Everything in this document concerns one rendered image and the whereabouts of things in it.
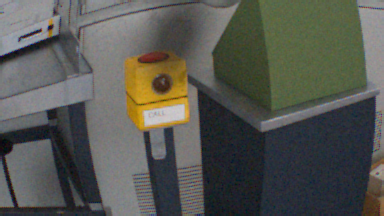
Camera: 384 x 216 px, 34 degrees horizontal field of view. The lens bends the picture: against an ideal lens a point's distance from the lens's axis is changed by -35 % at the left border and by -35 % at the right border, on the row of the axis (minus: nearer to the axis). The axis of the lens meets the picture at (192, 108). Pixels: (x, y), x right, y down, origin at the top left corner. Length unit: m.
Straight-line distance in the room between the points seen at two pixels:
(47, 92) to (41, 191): 0.87
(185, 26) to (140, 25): 0.13
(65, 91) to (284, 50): 0.43
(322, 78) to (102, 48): 0.82
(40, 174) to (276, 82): 1.02
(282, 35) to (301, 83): 0.11
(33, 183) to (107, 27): 0.58
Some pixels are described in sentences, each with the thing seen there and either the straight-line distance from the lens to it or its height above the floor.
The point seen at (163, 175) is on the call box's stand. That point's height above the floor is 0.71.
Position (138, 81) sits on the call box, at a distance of 1.34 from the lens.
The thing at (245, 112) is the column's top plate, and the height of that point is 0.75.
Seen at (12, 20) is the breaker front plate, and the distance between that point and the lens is 1.89.
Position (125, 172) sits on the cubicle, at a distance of 2.38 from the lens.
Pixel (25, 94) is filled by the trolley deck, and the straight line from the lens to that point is 1.53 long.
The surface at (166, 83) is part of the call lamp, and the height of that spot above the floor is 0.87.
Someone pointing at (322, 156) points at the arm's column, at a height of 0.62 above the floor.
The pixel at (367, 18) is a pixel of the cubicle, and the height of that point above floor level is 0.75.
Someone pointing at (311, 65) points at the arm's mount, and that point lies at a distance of 1.60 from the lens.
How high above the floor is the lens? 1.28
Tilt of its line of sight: 19 degrees down
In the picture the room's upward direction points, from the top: 4 degrees counter-clockwise
